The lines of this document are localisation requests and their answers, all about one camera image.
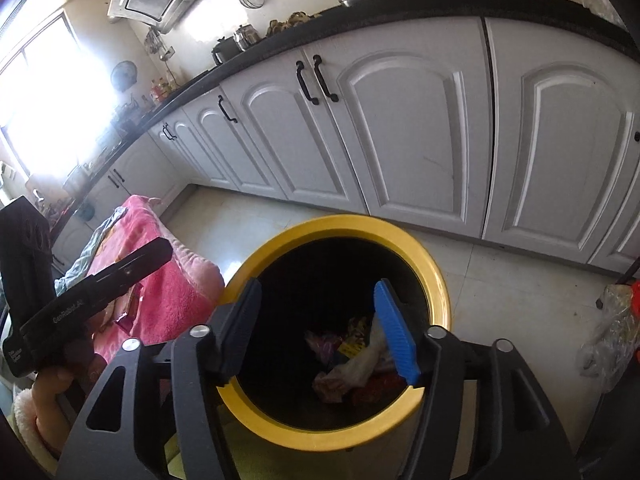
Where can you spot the pile of snack wrappers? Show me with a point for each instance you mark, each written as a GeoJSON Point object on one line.
{"type": "Point", "coordinates": [352, 367]}

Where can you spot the steel cooking pot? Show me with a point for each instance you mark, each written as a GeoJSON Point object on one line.
{"type": "Point", "coordinates": [76, 178]}

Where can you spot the group of condiment bottles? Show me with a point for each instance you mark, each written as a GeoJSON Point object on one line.
{"type": "Point", "coordinates": [162, 90]}

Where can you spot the person's left hand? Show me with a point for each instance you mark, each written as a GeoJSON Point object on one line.
{"type": "Point", "coordinates": [52, 395]}

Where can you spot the brown crumpled cloth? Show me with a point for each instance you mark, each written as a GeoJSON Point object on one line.
{"type": "Point", "coordinates": [292, 22]}

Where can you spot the small wall fan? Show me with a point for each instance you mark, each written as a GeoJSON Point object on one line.
{"type": "Point", "coordinates": [123, 76]}

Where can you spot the person's left forearm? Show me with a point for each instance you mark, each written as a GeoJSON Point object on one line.
{"type": "Point", "coordinates": [24, 412]}

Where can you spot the black kettle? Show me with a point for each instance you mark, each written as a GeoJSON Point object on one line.
{"type": "Point", "coordinates": [225, 51]}

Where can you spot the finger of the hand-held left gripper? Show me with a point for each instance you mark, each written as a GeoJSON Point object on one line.
{"type": "Point", "coordinates": [150, 259]}

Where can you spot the green and black snack wrapper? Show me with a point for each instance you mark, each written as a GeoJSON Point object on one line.
{"type": "Point", "coordinates": [356, 330]}

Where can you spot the plastic bag on floor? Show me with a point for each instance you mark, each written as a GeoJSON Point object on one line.
{"type": "Point", "coordinates": [612, 340]}

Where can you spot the blue hanging bin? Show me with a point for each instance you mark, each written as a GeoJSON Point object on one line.
{"type": "Point", "coordinates": [87, 211]}

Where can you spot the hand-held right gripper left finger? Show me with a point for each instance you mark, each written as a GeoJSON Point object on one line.
{"type": "Point", "coordinates": [237, 332]}

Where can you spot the pink snack wrapper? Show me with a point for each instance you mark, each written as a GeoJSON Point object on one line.
{"type": "Point", "coordinates": [322, 346]}

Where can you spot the kitchen window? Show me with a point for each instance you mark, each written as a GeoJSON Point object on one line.
{"type": "Point", "coordinates": [50, 100]}

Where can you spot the pink printed blanket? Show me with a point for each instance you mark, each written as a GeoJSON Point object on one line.
{"type": "Point", "coordinates": [170, 290]}

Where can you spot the clear crumpled plastic bag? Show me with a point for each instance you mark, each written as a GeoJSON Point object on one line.
{"type": "Point", "coordinates": [602, 7]}

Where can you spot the light blue cloth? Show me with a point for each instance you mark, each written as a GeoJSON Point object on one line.
{"type": "Point", "coordinates": [95, 245]}

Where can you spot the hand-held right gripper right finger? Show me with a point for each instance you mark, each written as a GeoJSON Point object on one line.
{"type": "Point", "coordinates": [395, 330]}

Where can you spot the yellow trash bin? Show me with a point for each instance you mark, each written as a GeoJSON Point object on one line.
{"type": "Point", "coordinates": [280, 420]}

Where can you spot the steel teapot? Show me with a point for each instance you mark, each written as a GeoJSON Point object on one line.
{"type": "Point", "coordinates": [246, 37]}

